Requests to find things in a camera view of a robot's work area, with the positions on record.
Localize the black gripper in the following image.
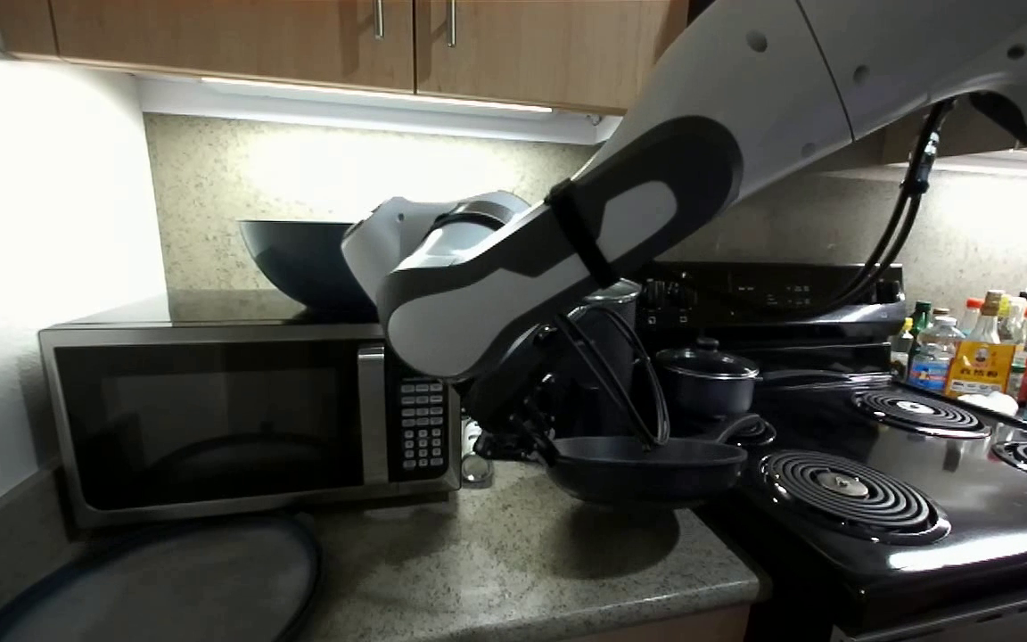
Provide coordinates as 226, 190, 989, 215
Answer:
463, 329, 576, 459

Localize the black frying pan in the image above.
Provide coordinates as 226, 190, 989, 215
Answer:
546, 415, 776, 509

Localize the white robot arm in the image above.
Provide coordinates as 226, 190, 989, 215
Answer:
341, 0, 1027, 411

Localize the white salt shaker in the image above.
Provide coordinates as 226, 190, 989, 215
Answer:
460, 420, 495, 487

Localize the black air fryer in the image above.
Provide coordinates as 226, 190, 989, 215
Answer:
546, 283, 645, 438

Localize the small black saucepan with lid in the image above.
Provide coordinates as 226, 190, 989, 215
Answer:
652, 339, 870, 417

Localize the dark blue bowl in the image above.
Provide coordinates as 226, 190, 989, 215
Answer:
240, 221, 378, 322

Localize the round grey blue-rimmed tray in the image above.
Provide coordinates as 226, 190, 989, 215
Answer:
0, 517, 322, 642

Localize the stainless steel microwave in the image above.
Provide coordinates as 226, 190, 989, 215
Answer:
41, 294, 460, 527

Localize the black electric stove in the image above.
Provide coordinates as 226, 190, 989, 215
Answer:
639, 262, 1027, 642

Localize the clear plastic bottle blue label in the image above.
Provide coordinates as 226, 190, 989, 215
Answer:
911, 308, 962, 394

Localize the yellow label oil bottle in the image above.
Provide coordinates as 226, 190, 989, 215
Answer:
945, 289, 1014, 397

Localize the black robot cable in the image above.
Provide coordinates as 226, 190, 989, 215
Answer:
561, 101, 956, 454

